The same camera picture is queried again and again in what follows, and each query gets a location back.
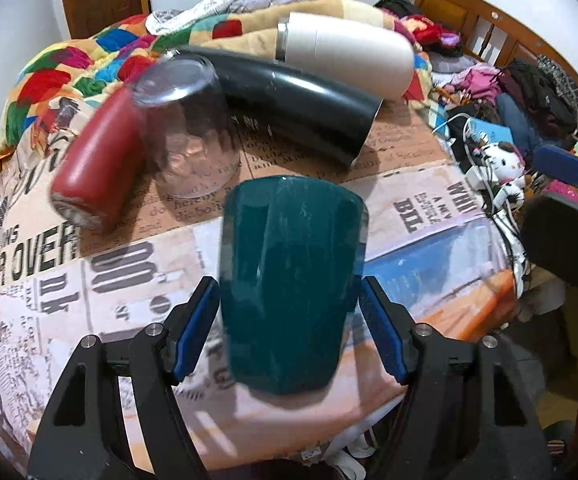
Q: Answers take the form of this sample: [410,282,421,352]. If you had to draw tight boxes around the dark green cup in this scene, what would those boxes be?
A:
[219,176,369,396]

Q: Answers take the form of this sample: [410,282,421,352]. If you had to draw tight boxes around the hello kitty plush toy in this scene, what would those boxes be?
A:
[481,141,526,211]

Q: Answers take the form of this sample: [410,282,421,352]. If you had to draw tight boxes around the light blue booklet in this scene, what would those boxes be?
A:
[468,118,514,144]

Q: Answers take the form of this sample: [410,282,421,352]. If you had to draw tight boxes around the newspaper print tablecloth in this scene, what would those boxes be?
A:
[0,100,524,470]

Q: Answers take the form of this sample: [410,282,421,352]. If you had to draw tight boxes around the wooden bed headboard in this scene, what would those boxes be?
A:
[413,0,578,85]

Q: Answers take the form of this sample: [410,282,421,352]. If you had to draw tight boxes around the red plush toy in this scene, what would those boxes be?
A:
[400,14,462,49]

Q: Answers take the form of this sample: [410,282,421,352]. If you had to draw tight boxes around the black thermos bottle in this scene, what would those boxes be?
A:
[163,46,383,168]

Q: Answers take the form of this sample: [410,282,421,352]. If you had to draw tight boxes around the white thermos bottle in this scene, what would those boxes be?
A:
[276,12,415,101]

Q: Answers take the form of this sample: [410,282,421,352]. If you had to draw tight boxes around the red thermos bottle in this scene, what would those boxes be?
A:
[49,84,146,233]

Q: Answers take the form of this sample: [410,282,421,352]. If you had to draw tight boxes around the clear glass tumbler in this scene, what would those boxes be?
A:
[132,54,240,198]

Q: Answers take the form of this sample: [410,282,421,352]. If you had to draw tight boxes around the colourful patchwork blanket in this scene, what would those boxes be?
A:
[0,0,432,164]

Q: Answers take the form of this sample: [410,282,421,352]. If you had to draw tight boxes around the white striped cloth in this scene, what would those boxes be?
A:
[146,0,271,34]

